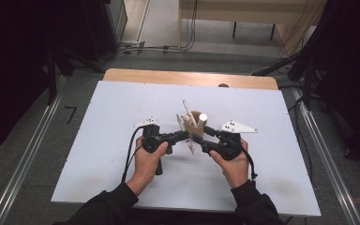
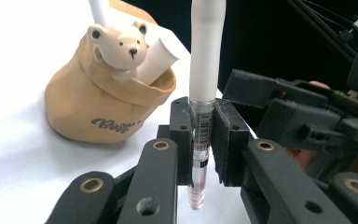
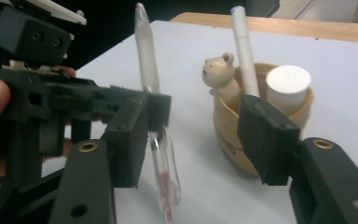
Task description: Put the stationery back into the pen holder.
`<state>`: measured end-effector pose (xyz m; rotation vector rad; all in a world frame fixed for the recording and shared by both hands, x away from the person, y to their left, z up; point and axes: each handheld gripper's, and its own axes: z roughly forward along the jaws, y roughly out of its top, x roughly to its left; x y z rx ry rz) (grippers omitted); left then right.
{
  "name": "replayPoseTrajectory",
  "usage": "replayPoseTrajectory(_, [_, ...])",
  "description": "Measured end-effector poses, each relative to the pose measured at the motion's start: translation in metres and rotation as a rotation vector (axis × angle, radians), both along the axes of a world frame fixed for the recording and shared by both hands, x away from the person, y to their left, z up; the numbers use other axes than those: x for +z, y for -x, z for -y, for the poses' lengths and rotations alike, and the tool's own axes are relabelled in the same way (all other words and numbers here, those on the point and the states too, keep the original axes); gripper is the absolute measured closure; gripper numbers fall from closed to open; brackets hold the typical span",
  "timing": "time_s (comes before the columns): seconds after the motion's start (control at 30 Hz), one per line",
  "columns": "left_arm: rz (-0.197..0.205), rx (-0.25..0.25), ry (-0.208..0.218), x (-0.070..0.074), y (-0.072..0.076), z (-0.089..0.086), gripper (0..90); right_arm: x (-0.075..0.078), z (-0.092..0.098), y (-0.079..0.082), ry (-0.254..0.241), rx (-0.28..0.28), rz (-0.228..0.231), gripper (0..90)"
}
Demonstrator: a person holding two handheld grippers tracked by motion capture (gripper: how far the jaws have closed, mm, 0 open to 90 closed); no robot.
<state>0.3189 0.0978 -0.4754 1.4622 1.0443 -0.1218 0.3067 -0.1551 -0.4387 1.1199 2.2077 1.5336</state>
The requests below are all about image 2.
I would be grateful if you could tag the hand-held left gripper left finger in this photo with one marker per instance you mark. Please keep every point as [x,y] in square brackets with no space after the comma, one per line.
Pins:
[181,140]

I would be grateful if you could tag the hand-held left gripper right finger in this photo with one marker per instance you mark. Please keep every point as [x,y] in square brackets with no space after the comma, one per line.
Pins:
[230,140]

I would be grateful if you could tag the white pen cap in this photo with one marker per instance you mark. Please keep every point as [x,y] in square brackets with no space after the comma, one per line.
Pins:
[206,46]

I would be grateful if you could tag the white pen with flared end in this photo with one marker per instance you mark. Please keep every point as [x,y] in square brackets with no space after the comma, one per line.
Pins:
[157,62]

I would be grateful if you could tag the tan bear pen holder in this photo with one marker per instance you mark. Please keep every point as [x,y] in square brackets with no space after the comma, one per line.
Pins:
[80,105]

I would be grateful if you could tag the black stand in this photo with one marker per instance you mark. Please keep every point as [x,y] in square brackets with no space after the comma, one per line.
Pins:
[320,25]

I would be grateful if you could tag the light wooden table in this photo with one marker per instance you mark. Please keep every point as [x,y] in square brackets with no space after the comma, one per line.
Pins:
[130,11]

